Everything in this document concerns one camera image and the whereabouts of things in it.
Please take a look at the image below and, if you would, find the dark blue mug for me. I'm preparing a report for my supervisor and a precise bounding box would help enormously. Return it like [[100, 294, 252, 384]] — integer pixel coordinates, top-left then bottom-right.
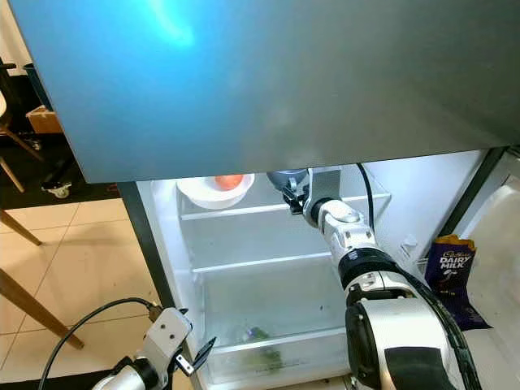
[[265, 169, 310, 190]]

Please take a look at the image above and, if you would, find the glass fridge shelf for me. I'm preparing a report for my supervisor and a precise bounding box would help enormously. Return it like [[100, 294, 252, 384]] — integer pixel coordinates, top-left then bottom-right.
[[191, 250, 346, 275], [179, 195, 392, 222]]

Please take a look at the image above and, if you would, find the silver two-door fridge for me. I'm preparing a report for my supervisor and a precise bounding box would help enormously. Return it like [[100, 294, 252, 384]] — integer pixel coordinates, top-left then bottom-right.
[[4, 0, 520, 390]]

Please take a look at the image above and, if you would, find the white-lined fridge door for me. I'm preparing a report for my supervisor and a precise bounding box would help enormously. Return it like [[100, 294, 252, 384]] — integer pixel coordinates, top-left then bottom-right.
[[447, 145, 520, 390]]

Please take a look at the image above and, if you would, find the green leafy vegetable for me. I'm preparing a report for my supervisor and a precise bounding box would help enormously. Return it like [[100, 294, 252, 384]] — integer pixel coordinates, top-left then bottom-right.
[[240, 325, 281, 371]]

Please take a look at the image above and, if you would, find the red apple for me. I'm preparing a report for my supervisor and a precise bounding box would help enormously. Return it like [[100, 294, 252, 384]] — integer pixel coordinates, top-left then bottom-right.
[[213, 173, 245, 192]]

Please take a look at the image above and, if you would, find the white ceramic bowl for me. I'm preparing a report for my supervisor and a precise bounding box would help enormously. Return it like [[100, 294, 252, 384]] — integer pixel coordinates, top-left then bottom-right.
[[175, 172, 255, 211]]

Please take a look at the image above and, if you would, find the clear crisper drawer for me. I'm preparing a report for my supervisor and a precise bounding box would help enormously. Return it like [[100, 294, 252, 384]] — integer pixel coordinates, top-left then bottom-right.
[[195, 268, 358, 387]]

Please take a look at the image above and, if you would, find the light wooden dining table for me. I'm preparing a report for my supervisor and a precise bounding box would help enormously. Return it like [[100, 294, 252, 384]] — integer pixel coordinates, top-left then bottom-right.
[[0, 207, 85, 352]]

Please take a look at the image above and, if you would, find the purple Dairy Milk bag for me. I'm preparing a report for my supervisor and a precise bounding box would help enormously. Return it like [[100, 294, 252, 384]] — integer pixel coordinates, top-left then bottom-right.
[[425, 234, 492, 330]]

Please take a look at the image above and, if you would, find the white shell chair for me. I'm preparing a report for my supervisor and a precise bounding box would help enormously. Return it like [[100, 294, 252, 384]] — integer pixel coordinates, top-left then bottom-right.
[[0, 88, 27, 194]]

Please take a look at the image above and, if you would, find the black gym floor platform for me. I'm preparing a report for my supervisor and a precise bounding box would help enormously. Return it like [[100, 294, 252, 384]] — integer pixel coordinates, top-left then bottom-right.
[[0, 65, 123, 200]]

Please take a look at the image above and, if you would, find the small wooden crate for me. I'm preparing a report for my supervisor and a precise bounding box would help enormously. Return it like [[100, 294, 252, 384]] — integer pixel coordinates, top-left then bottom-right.
[[26, 104, 67, 136]]

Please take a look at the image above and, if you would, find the blue plastic bucket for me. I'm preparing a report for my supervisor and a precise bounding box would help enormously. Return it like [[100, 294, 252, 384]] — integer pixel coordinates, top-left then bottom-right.
[[21, 62, 54, 112]]

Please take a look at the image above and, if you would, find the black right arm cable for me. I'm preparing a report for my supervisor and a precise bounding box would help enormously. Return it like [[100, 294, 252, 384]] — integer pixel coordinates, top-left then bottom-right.
[[353, 162, 484, 390]]

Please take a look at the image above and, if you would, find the black wheeled metal frame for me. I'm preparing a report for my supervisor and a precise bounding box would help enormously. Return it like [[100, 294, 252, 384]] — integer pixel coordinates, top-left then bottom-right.
[[32, 134, 72, 201]]

